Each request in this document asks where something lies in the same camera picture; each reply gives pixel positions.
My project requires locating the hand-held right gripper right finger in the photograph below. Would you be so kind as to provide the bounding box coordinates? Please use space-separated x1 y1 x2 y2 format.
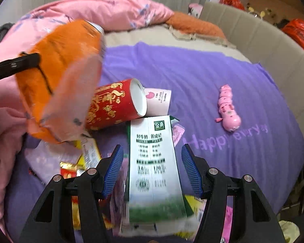
181 144 287 243

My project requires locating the pink duvet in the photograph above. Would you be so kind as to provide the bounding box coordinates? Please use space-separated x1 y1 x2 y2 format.
0 0 175 233

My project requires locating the dark grey cloth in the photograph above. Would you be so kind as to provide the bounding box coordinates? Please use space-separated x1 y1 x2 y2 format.
0 23 14 53

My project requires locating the red paper cup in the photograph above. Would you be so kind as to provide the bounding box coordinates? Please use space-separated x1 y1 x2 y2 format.
85 78 148 131

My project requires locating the pink plush toy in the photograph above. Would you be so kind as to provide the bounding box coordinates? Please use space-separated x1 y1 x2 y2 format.
188 3 203 18

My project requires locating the small red plastic bag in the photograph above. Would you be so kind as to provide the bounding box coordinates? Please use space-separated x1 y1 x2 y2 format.
220 0 245 11

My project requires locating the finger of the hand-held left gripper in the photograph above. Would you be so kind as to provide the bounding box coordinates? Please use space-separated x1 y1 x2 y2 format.
0 53 40 84

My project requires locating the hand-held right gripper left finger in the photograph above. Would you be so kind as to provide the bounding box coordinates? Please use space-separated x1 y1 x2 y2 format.
20 144 124 243

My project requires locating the large red plastic bag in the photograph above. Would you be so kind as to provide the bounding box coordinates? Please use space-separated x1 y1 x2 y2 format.
281 19 304 59

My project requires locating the orange plastic bag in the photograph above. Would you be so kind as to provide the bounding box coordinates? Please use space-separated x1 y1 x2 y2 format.
15 19 107 145

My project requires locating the pale yellow plastic bag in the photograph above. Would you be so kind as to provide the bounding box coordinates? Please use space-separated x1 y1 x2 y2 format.
279 220 301 243

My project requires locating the pink caterpillar toy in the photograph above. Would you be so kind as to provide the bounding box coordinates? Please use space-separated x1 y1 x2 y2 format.
215 85 242 132

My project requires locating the pink and white cup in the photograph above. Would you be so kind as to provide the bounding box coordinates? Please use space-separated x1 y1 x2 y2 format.
143 88 172 117

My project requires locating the white and green milk carton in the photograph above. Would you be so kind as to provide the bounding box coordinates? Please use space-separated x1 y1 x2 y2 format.
119 115 190 236

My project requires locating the orange pillow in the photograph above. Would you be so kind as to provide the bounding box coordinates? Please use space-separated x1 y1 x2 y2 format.
167 11 227 39

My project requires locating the beige padded headboard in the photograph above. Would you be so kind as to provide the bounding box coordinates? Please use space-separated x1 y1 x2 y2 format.
200 1 304 142

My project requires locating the red and gold snack wrapper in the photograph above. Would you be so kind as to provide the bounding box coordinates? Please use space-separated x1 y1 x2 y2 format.
59 161 85 181

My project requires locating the pink candy wrapper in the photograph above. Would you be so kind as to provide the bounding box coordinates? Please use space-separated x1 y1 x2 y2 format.
172 124 185 147

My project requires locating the purple blanket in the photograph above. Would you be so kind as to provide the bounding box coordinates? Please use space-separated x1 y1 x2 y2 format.
5 42 304 243

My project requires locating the beige bed sheet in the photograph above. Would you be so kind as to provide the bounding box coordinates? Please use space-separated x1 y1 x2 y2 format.
104 24 251 64

